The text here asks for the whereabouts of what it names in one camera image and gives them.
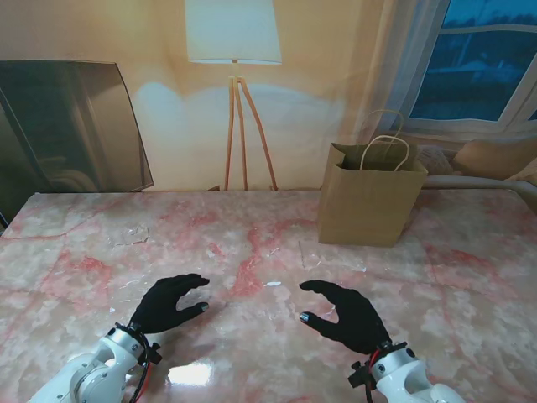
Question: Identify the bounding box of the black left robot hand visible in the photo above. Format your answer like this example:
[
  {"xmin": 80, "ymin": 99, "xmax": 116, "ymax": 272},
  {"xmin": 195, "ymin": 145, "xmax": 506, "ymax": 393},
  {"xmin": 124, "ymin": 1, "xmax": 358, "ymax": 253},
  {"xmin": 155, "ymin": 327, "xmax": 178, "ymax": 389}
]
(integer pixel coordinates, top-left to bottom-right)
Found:
[{"xmin": 128, "ymin": 273, "xmax": 211, "ymax": 336}]

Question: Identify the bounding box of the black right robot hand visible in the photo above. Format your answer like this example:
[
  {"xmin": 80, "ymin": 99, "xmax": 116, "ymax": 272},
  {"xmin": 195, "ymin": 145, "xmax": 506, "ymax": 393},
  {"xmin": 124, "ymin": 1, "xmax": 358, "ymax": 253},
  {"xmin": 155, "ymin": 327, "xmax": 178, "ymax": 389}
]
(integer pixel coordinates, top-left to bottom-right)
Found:
[{"xmin": 299, "ymin": 280, "xmax": 394, "ymax": 356}]

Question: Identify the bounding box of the kraft paper bag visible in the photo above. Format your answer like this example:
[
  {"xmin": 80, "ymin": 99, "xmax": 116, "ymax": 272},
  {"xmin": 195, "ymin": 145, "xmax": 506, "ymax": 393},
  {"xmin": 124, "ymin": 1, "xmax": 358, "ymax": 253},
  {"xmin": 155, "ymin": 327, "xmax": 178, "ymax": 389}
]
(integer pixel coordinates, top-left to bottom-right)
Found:
[{"xmin": 317, "ymin": 109, "xmax": 429, "ymax": 248}]

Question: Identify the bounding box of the knitted beige pillow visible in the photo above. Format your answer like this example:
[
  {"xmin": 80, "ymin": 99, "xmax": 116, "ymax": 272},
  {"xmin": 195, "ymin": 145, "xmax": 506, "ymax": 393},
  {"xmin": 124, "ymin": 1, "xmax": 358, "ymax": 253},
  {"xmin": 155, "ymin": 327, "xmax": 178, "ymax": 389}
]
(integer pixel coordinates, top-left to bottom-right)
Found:
[{"xmin": 413, "ymin": 144, "xmax": 456, "ymax": 176}]

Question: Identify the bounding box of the dark framed mirror panel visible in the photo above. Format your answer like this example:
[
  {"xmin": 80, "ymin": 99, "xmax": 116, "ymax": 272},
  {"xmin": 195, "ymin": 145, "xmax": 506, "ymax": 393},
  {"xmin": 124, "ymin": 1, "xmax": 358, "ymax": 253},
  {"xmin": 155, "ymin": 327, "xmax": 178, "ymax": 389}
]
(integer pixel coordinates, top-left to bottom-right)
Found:
[{"xmin": 0, "ymin": 60, "xmax": 155, "ymax": 194}]

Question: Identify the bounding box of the smooth beige cushion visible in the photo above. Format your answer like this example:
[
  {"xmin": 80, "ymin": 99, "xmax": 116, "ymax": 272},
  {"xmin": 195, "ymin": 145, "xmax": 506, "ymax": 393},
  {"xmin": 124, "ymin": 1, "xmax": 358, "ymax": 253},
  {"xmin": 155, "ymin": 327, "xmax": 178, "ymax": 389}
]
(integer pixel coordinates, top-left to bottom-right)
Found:
[{"xmin": 452, "ymin": 138, "xmax": 537, "ymax": 180}]

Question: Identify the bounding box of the sheer beige curtain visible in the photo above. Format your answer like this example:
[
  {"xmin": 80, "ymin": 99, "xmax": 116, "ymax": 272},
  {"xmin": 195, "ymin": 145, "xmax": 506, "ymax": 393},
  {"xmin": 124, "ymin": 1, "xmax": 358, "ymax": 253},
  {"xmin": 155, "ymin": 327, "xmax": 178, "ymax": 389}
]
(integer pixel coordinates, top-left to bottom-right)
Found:
[{"xmin": 341, "ymin": 0, "xmax": 452, "ymax": 139}]

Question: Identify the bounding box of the white framed window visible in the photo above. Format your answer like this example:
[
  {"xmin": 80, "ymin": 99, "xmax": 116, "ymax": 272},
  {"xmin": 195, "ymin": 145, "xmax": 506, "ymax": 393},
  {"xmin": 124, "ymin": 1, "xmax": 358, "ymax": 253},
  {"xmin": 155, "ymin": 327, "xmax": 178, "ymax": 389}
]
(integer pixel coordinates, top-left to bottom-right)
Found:
[{"xmin": 406, "ymin": 0, "xmax": 537, "ymax": 125}]

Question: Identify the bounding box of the white shade tripod floor lamp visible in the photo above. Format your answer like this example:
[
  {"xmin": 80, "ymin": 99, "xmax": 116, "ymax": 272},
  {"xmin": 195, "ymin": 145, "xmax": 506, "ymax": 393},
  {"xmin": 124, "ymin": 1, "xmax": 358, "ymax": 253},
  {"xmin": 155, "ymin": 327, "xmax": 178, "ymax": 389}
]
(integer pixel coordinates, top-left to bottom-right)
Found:
[{"xmin": 184, "ymin": 0, "xmax": 283, "ymax": 192}]

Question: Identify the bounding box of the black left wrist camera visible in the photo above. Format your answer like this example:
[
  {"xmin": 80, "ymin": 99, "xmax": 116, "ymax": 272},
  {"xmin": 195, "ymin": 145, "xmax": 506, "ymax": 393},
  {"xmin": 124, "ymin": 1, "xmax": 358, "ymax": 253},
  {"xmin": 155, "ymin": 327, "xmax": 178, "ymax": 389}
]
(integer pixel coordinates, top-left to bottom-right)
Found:
[{"xmin": 145, "ymin": 342, "xmax": 164, "ymax": 366}]

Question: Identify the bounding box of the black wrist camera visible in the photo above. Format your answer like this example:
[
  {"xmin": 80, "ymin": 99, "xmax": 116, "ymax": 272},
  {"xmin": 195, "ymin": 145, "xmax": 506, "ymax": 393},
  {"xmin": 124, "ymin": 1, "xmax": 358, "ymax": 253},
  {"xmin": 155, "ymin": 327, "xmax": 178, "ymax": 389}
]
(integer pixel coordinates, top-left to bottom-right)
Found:
[
  {"xmin": 347, "ymin": 361, "xmax": 375, "ymax": 390},
  {"xmin": 145, "ymin": 342, "xmax": 164, "ymax": 366}
]

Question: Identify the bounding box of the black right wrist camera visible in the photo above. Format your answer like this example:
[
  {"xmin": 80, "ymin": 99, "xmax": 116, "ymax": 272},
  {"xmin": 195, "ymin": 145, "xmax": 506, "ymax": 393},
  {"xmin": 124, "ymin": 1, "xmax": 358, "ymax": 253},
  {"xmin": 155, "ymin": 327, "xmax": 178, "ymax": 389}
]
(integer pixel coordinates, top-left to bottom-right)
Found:
[{"xmin": 347, "ymin": 361, "xmax": 375, "ymax": 390}]

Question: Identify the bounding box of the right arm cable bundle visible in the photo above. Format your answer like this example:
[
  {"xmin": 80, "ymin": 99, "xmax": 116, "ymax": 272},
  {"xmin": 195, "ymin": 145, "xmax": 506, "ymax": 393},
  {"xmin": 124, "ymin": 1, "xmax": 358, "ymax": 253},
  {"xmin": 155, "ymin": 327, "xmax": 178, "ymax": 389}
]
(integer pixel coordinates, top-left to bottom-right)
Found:
[{"xmin": 362, "ymin": 351, "xmax": 381, "ymax": 403}]

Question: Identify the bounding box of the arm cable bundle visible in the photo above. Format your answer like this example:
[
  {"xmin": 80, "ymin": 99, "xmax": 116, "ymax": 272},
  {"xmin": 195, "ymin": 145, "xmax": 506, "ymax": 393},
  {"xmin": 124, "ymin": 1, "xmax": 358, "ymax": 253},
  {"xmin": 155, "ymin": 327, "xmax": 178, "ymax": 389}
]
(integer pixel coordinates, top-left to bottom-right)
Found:
[
  {"xmin": 362, "ymin": 351, "xmax": 381, "ymax": 403},
  {"xmin": 129, "ymin": 356, "xmax": 155, "ymax": 403}
]

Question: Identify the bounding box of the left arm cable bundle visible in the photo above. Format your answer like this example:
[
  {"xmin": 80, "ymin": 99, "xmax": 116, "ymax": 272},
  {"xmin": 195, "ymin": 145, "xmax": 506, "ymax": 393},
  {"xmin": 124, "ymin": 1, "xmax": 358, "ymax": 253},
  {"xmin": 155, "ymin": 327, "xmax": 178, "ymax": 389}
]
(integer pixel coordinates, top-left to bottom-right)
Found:
[{"xmin": 129, "ymin": 356, "xmax": 155, "ymax": 403}]

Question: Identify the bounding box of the beige sofa frame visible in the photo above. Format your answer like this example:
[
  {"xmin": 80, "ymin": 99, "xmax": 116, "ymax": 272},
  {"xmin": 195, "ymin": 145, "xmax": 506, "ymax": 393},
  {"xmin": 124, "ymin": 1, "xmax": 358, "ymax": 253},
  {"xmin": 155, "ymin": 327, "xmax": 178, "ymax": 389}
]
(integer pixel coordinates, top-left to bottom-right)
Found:
[{"xmin": 421, "ymin": 175, "xmax": 537, "ymax": 201}]

